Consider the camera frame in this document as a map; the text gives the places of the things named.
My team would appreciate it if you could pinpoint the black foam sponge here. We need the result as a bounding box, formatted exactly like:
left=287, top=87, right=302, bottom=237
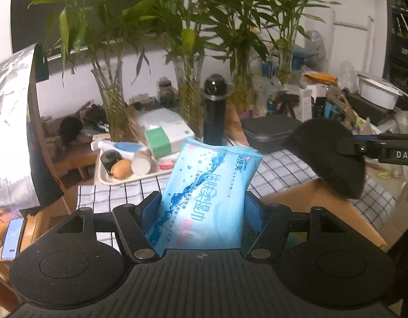
left=284, top=118, right=365, bottom=199

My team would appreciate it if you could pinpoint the blue wet wipes pack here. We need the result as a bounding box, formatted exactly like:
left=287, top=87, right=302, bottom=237
left=146, top=139, right=262, bottom=255

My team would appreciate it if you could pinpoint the cardboard box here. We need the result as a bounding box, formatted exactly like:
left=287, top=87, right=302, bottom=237
left=260, top=177, right=388, bottom=252

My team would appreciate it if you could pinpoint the tan egg shaped pouch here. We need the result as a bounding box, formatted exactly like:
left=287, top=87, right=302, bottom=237
left=110, top=159, right=133, bottom=180

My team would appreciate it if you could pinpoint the white capped orange jar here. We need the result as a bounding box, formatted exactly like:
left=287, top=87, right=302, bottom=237
left=131, top=151, right=152, bottom=176

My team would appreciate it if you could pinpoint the white plastic food container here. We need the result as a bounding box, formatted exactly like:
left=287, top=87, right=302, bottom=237
left=357, top=73, right=403, bottom=110

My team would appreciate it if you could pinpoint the black white checkered tablecloth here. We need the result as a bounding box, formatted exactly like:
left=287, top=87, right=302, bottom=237
left=77, top=150, right=396, bottom=250

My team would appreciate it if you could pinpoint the white serving tray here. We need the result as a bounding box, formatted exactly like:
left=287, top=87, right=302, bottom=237
left=94, top=150, right=180, bottom=186

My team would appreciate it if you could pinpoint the black tape roll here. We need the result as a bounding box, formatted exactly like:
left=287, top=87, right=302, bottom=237
left=100, top=149, right=122, bottom=174

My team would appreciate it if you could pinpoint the blue white lotion tube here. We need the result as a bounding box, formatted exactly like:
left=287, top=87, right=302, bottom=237
left=91, top=139, right=147, bottom=160

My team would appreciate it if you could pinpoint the grey zippered hard case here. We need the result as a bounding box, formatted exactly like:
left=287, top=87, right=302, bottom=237
left=241, top=115, right=302, bottom=154

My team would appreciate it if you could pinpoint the green white tissue box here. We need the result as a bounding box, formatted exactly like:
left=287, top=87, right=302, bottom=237
left=144, top=121, right=195, bottom=159

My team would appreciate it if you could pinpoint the wooden side table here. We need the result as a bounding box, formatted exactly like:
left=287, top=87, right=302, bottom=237
left=42, top=134, right=98, bottom=189

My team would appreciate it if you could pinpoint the silver foil bag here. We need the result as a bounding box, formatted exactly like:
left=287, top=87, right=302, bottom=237
left=0, top=45, right=39, bottom=210

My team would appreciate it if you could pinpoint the smartphone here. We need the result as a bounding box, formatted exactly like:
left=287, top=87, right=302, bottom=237
left=1, top=218, right=25, bottom=261

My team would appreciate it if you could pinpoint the black thermos bottle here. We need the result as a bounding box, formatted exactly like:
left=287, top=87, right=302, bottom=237
left=203, top=74, right=233, bottom=146

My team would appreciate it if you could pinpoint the far right bamboo vase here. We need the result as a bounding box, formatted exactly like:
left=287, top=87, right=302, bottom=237
left=256, top=0, right=339, bottom=84

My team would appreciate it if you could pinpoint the bamboo plant glass vase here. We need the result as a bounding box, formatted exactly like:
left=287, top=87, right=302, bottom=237
left=205, top=0, right=268, bottom=115

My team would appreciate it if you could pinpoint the left bamboo vase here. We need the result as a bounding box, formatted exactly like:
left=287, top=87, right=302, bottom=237
left=29, top=0, right=155, bottom=142

